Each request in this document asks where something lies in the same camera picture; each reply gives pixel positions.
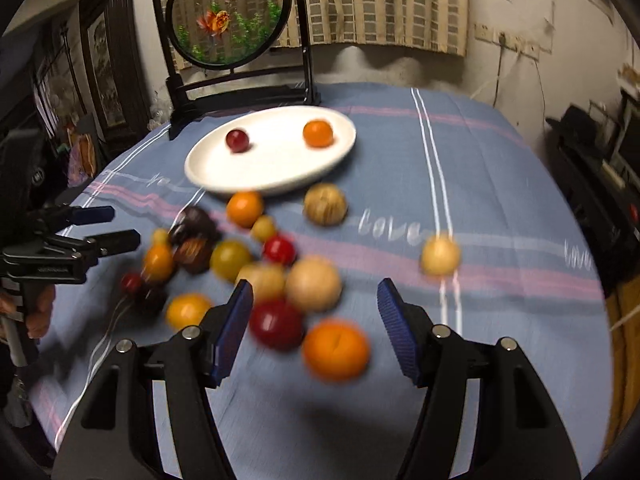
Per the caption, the small red cherry tomato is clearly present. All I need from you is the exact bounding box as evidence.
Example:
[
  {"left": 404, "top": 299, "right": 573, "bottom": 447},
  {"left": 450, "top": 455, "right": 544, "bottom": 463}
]
[{"left": 120, "top": 272, "right": 144, "bottom": 297}]

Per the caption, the dark chocolate fruit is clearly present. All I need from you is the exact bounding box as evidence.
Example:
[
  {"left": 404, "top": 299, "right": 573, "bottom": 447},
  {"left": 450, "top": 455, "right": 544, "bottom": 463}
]
[{"left": 131, "top": 285, "right": 168, "bottom": 321}]

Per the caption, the large dark red plum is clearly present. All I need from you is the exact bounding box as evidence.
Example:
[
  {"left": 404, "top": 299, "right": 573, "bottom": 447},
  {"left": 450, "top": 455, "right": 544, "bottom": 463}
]
[{"left": 248, "top": 299, "right": 306, "bottom": 352}]

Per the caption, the large orange mandarin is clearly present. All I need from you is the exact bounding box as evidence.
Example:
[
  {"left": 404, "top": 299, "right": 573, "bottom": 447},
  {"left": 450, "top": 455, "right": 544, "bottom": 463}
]
[{"left": 302, "top": 318, "right": 371, "bottom": 382}]

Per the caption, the left hand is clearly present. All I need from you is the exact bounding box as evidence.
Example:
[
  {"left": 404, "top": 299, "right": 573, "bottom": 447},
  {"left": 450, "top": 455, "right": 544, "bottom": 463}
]
[{"left": 0, "top": 285, "right": 55, "bottom": 339}]

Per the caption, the yellow orange fruit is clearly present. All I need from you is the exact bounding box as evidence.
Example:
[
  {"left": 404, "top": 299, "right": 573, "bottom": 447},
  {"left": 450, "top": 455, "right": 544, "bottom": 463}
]
[{"left": 165, "top": 292, "right": 214, "bottom": 330}]

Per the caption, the small orange left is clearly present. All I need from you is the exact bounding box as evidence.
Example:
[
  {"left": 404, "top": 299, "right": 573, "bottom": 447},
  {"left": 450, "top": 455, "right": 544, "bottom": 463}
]
[{"left": 141, "top": 244, "right": 175, "bottom": 283}]

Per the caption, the tiny yellow fruit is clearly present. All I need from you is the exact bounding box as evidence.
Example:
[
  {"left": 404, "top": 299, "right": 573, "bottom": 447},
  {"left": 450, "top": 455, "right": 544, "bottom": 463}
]
[{"left": 151, "top": 228, "right": 170, "bottom": 246}]

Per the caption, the isolated yellow round fruit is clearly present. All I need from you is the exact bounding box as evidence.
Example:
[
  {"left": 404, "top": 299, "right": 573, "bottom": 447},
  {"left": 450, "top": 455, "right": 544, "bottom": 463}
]
[{"left": 420, "top": 235, "right": 461, "bottom": 278}]

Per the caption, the yellow green fruit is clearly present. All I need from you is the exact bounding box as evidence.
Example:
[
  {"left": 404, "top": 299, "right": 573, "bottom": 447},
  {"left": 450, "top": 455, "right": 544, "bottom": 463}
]
[{"left": 209, "top": 240, "right": 253, "bottom": 283}]

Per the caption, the dark brown fruit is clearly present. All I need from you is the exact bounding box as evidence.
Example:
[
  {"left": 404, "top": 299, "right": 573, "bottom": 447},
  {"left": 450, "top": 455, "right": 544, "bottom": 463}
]
[{"left": 174, "top": 237, "right": 213, "bottom": 275}]

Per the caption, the dark purple fruit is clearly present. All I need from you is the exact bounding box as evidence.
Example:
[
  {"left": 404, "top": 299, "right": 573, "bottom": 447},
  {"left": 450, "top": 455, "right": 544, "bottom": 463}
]
[{"left": 168, "top": 206, "right": 220, "bottom": 246}]

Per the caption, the large beige round fruit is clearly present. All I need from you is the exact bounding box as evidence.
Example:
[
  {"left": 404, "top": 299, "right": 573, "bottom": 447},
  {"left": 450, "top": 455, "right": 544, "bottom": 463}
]
[{"left": 285, "top": 256, "right": 343, "bottom": 313}]

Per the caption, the small yellow fruit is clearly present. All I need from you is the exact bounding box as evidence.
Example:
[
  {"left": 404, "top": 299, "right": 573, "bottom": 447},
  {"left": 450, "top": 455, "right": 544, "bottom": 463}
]
[{"left": 250, "top": 214, "right": 278, "bottom": 244}]

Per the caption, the orange near plate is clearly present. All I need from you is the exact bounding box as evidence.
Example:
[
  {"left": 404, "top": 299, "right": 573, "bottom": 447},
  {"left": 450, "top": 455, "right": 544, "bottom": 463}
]
[{"left": 226, "top": 191, "right": 264, "bottom": 229}]

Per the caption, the blue striped tablecloth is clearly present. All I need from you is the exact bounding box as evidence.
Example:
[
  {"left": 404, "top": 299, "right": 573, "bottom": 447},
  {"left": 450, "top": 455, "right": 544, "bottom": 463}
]
[{"left": 29, "top": 81, "right": 614, "bottom": 480}]

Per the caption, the dark red plum on plate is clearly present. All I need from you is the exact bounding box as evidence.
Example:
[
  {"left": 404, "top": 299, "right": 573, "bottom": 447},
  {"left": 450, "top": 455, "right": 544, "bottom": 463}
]
[{"left": 226, "top": 129, "right": 250, "bottom": 154}]

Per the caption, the brown striped round fruit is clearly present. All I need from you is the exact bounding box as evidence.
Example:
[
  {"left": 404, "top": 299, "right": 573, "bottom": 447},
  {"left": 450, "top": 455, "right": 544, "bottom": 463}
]
[{"left": 303, "top": 183, "right": 348, "bottom": 226}]

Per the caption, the white oval plate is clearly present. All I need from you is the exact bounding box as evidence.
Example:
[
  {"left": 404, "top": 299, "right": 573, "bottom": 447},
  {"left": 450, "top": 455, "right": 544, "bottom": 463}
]
[{"left": 183, "top": 105, "right": 357, "bottom": 195}]

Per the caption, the small orange on plate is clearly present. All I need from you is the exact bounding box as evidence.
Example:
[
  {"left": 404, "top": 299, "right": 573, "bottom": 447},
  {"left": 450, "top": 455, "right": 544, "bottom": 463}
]
[{"left": 303, "top": 119, "right": 334, "bottom": 148}]

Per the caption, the round goldfish screen stand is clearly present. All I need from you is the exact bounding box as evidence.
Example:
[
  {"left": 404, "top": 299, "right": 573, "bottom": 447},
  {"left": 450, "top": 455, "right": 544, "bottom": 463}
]
[{"left": 152, "top": 0, "right": 320, "bottom": 139}]

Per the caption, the black shelf with monitor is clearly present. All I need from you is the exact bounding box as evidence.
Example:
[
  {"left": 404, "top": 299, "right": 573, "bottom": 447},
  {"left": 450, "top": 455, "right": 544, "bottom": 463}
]
[{"left": 544, "top": 104, "right": 639, "bottom": 295}]

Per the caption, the striped beige curtain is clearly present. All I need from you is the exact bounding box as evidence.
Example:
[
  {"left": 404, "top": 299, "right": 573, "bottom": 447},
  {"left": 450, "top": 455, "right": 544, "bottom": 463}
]
[{"left": 156, "top": 0, "right": 470, "bottom": 72}]

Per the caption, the framed picture on wall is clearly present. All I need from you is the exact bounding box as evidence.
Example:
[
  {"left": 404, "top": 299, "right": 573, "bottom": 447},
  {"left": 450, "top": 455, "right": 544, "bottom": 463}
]
[{"left": 79, "top": 0, "right": 150, "bottom": 139}]

